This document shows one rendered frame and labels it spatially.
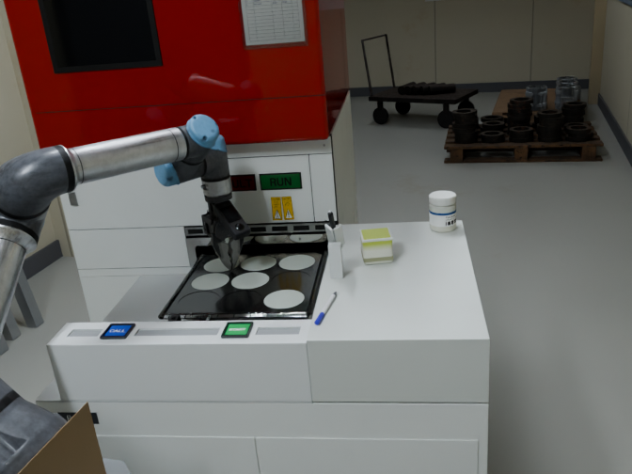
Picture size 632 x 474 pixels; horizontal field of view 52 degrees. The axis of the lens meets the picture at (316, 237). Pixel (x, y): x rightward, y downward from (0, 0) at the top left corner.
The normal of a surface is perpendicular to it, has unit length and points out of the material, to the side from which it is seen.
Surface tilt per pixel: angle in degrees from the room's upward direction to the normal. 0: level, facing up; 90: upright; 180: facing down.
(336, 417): 90
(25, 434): 33
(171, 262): 90
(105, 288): 90
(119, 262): 90
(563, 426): 0
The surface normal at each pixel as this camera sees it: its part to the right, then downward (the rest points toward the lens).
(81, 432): 0.96, 0.03
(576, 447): -0.08, -0.92
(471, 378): -0.12, 0.38
